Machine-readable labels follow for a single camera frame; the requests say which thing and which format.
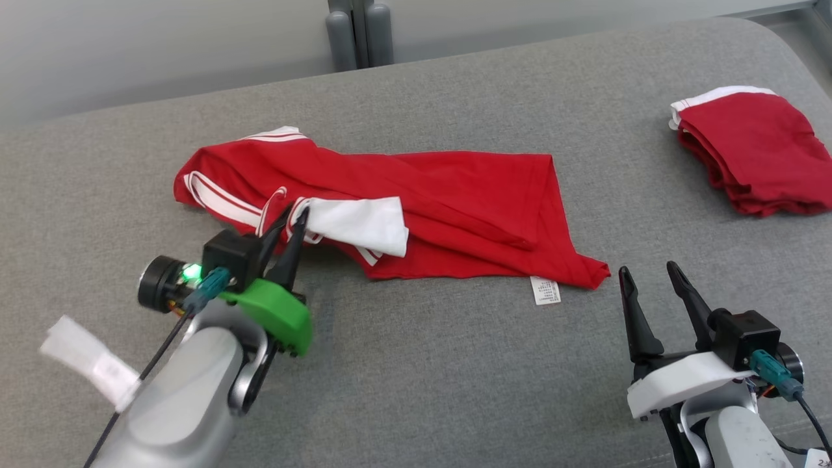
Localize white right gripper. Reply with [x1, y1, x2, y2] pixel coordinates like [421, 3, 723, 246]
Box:
[617, 261, 759, 421]

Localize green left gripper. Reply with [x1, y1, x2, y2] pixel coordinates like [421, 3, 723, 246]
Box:
[218, 204, 313, 358]

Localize red and white shirt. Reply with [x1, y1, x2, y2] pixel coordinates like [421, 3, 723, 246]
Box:
[173, 125, 612, 307]

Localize red shorts with white stripe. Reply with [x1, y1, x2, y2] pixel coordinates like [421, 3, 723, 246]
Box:
[669, 85, 832, 218]

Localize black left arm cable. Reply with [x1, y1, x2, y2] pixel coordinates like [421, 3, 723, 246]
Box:
[83, 266, 232, 468]

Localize grey partition post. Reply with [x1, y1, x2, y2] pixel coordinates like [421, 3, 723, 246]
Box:
[325, 0, 395, 72]

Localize grey wall baseboard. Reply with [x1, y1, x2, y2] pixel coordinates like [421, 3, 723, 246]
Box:
[718, 0, 821, 19]

